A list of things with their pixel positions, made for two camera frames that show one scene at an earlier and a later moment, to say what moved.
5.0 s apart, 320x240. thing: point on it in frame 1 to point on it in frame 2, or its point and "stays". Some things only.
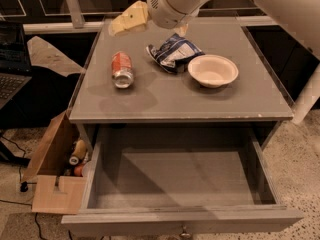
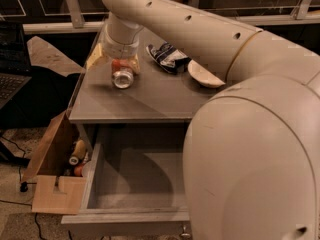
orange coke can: (122, 69) stays
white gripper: (169, 11) to (119, 49)
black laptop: (15, 73) stays
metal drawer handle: (185, 234) stays
